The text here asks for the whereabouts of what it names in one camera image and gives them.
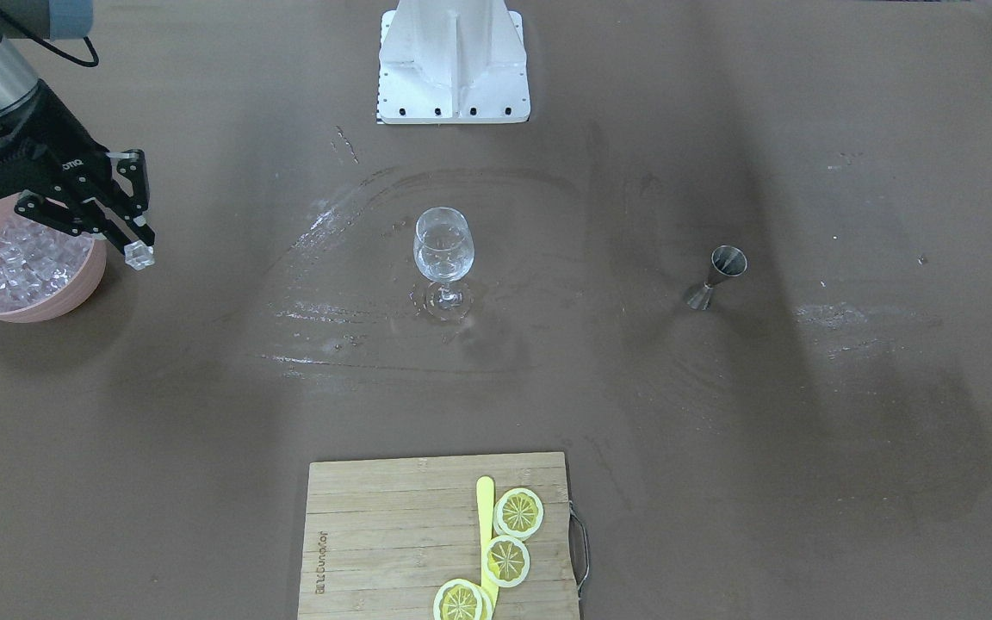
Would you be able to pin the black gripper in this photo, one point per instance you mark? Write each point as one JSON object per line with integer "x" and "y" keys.
{"x": 50, "y": 129}

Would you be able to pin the clear ice cube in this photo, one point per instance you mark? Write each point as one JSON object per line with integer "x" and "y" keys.
{"x": 138, "y": 255}

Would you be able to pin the steel jigger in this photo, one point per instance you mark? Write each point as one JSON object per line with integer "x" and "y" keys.
{"x": 727, "y": 262}

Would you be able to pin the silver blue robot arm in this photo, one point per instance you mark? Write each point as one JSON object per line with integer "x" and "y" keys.
{"x": 18, "y": 80}

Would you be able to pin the pink bowl of ice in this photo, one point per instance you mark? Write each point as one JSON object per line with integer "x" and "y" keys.
{"x": 44, "y": 273}

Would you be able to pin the clear wine glass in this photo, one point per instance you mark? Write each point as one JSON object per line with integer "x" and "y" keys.
{"x": 444, "y": 253}

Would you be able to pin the bamboo cutting board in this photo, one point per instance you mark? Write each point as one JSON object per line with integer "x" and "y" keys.
{"x": 381, "y": 536}

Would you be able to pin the lemon slice far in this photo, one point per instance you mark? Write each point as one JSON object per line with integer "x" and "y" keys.
{"x": 518, "y": 513}

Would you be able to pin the lemon slice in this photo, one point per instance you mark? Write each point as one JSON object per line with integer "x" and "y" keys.
{"x": 460, "y": 599}
{"x": 505, "y": 562}
{"x": 518, "y": 513}

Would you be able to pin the lemon slice near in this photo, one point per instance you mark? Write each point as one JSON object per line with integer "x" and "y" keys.
{"x": 460, "y": 599}

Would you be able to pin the lemon slice middle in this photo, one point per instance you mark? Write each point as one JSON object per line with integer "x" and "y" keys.
{"x": 505, "y": 562}

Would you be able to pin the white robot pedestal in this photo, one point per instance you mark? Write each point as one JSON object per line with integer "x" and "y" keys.
{"x": 452, "y": 62}

